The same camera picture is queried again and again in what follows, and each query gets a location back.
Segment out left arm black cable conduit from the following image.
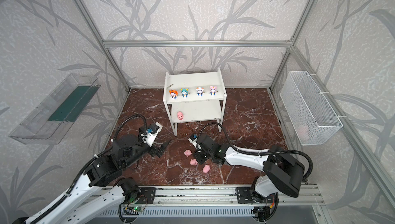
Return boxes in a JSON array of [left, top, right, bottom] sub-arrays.
[[29, 113, 148, 224]]

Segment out teal hooded Doraemon figure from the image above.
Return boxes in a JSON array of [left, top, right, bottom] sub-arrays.
[[181, 88, 189, 98]]

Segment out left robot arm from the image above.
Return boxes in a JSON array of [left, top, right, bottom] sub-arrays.
[[15, 133, 169, 224]]

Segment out white wire mesh basket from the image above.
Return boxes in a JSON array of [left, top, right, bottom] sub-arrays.
[[280, 71, 343, 146]]

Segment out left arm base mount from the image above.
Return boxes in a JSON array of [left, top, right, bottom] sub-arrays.
[[123, 187, 156, 205]]

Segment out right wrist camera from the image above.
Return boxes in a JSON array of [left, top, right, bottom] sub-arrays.
[[188, 133, 198, 147]]

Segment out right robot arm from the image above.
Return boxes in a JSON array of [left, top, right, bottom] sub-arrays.
[[189, 134, 305, 198]]

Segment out pink toy in basket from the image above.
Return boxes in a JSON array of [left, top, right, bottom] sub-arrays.
[[296, 125, 310, 142]]

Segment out white hooded Doraemon figure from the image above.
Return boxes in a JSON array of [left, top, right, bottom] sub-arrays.
[[196, 87, 204, 96]]

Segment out orange hooded Doraemon figure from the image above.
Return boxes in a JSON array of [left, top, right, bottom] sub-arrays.
[[169, 89, 178, 99]]

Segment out white two-tier metal shelf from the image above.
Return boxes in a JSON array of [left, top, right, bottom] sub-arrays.
[[163, 70, 227, 136]]

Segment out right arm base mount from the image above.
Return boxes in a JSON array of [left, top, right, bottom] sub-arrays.
[[235, 187, 262, 204]]

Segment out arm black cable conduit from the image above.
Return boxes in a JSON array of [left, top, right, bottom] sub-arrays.
[[199, 122, 314, 181], [29, 113, 148, 224]]

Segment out pink pig toy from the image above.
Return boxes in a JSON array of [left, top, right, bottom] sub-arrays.
[[189, 159, 198, 166], [177, 111, 184, 121], [203, 165, 211, 174], [184, 150, 192, 157]]

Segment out clear plastic wall bin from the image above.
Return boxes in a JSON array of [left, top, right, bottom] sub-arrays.
[[9, 73, 101, 145]]

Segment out green circuit board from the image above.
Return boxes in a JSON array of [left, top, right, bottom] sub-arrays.
[[124, 206, 146, 213]]

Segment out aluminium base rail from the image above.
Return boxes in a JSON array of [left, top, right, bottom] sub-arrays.
[[64, 184, 328, 208]]

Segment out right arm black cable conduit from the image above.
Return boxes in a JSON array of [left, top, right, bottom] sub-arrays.
[[199, 122, 314, 181]]

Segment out pink hooded Doraemon figure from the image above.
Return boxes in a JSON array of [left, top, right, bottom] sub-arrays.
[[210, 86, 218, 96]]

